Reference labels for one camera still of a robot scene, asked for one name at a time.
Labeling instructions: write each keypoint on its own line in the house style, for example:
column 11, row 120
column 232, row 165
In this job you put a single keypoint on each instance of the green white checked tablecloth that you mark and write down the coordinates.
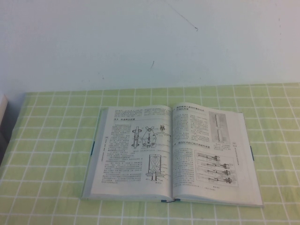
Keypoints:
column 47, row 175

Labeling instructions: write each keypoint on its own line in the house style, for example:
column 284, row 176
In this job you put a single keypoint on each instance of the technical hardcover book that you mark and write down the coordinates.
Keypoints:
column 131, row 168

